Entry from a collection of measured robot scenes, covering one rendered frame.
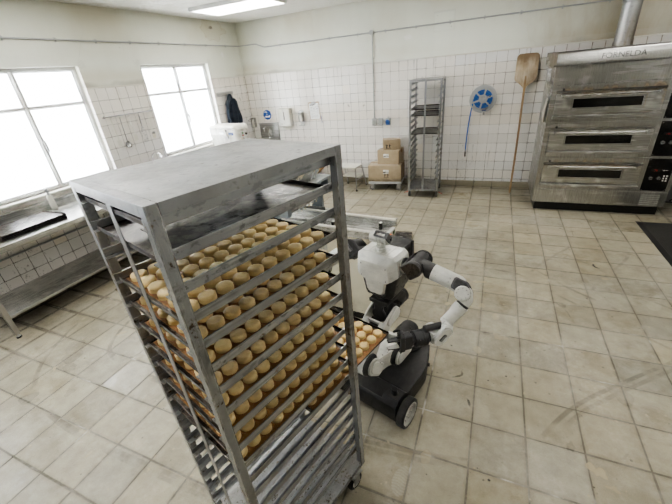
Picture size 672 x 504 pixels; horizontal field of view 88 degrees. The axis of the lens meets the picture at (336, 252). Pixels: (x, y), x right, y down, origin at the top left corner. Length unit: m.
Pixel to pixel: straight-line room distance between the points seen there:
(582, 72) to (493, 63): 1.45
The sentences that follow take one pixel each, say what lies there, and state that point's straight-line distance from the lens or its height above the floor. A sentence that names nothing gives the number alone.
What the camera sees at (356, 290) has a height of 0.32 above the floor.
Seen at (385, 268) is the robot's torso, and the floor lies 1.06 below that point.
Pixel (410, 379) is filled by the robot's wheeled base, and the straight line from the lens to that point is 2.51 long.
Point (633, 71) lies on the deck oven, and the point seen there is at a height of 1.74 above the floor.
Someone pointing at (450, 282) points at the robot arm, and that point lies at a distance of 1.85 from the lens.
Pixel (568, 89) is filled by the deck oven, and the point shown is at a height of 1.59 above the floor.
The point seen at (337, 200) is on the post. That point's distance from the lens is 1.20.
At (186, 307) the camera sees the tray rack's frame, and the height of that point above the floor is 1.56.
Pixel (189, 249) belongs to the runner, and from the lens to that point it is 0.90.
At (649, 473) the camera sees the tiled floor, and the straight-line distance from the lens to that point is 2.75.
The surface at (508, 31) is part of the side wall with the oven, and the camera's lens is 6.50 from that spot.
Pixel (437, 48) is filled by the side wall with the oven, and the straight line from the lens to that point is 6.56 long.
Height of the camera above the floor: 2.03
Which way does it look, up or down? 27 degrees down
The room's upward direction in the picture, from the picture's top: 5 degrees counter-clockwise
